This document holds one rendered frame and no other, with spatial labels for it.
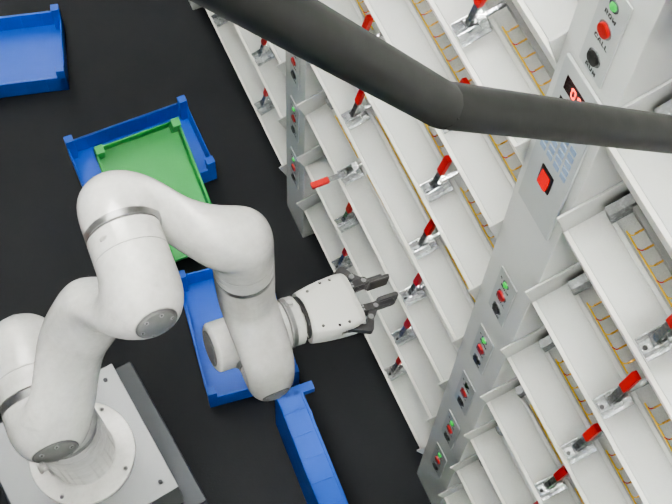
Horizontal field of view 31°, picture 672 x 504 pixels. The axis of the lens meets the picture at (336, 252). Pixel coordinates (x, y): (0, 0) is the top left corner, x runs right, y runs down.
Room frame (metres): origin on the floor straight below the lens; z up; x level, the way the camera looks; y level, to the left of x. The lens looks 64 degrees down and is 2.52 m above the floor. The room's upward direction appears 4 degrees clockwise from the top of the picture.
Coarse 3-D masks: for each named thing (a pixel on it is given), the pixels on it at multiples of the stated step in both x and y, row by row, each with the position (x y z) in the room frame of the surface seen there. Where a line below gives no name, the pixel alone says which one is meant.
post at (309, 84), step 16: (288, 64) 1.31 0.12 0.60; (304, 64) 1.24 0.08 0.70; (288, 80) 1.31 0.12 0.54; (304, 80) 1.24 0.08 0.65; (288, 96) 1.31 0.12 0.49; (304, 96) 1.24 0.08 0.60; (288, 112) 1.31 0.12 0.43; (288, 128) 1.31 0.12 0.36; (304, 128) 1.24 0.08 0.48; (288, 144) 1.31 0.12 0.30; (304, 144) 1.24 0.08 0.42; (288, 160) 1.31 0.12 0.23; (288, 176) 1.31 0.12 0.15; (304, 176) 1.24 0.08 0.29; (288, 192) 1.31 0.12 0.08; (304, 192) 1.24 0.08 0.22; (304, 224) 1.24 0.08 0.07
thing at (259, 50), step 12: (240, 36) 1.55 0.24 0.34; (252, 36) 1.55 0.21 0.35; (252, 48) 1.52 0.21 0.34; (264, 48) 1.50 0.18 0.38; (252, 60) 1.49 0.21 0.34; (264, 60) 1.48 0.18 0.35; (276, 60) 1.48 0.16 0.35; (264, 72) 1.46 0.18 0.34; (276, 72) 1.45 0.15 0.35; (264, 84) 1.43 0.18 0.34; (276, 84) 1.43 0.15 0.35; (276, 96) 1.40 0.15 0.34; (276, 108) 1.37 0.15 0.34
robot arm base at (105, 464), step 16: (112, 416) 0.66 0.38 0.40; (96, 432) 0.57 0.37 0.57; (112, 432) 0.63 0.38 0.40; (128, 432) 0.63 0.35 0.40; (96, 448) 0.56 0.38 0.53; (112, 448) 0.59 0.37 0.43; (128, 448) 0.60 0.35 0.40; (32, 464) 0.56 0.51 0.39; (48, 464) 0.53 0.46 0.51; (64, 464) 0.52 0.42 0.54; (80, 464) 0.53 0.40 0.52; (96, 464) 0.55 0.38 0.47; (112, 464) 0.57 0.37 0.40; (128, 464) 0.57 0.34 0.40; (48, 480) 0.53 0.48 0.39; (64, 480) 0.53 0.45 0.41; (80, 480) 0.53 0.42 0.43; (96, 480) 0.54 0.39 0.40; (112, 480) 0.54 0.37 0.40; (48, 496) 0.50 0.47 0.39; (64, 496) 0.51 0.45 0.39; (80, 496) 0.51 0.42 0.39; (96, 496) 0.51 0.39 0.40
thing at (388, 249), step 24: (312, 96) 1.24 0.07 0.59; (312, 120) 1.23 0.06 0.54; (336, 120) 1.22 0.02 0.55; (336, 144) 1.17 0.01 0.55; (336, 168) 1.12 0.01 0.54; (360, 192) 1.07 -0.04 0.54; (360, 216) 1.03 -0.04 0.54; (384, 216) 1.02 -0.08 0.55; (384, 240) 0.98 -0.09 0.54; (384, 264) 0.93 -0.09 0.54; (408, 264) 0.93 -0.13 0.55; (408, 312) 0.84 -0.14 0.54; (432, 312) 0.84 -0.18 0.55; (432, 336) 0.80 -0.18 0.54; (432, 360) 0.76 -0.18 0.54
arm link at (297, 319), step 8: (288, 296) 0.80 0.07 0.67; (288, 304) 0.78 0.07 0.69; (296, 304) 0.78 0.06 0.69; (288, 312) 0.76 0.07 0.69; (296, 312) 0.76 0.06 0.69; (296, 320) 0.75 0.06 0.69; (304, 320) 0.76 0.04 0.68; (296, 328) 0.74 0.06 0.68; (304, 328) 0.74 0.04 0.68; (296, 336) 0.73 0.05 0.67; (304, 336) 0.73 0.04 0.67; (296, 344) 0.72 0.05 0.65
